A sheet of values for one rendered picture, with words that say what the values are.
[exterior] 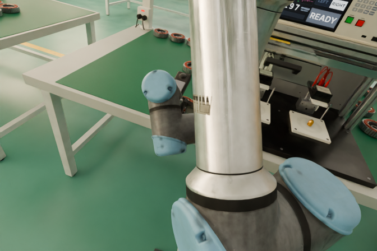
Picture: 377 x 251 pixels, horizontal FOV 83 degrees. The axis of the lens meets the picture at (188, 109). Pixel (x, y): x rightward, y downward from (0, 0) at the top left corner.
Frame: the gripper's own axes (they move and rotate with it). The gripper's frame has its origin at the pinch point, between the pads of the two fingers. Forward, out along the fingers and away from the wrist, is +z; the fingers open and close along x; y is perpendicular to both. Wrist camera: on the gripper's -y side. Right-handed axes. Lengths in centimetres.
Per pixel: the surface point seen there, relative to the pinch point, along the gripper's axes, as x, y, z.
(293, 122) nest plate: 45.3, -9.4, 14.9
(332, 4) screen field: 41, -51, -5
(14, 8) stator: -135, -33, 36
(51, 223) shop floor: -53, 78, 36
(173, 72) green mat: -15.7, -19.6, 29.0
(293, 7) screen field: 29, -49, -2
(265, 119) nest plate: 33.1, -6.8, 12.0
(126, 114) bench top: -20.1, 10.0, 1.2
